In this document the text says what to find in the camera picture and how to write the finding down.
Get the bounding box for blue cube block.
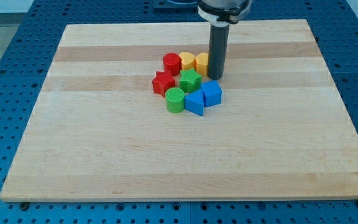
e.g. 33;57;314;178
201;80;223;107

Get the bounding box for light wooden board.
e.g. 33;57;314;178
0;19;358;202

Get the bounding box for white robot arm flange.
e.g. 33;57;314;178
197;0;253;27

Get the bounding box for yellow hexagon block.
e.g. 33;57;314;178
195;52;209;77

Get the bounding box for green star block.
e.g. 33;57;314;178
180;68;201;93

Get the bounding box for red cylinder block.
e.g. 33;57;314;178
163;53;181;77

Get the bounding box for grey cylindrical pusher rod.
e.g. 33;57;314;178
208;25;229;80

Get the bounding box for red star block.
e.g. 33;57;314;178
152;71;176;97

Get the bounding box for blue triangle block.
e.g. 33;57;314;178
185;89;204;116

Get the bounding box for green cylinder block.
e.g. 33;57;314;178
165;87;185;113

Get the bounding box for yellow cylinder block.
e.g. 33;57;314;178
179;52;195;70

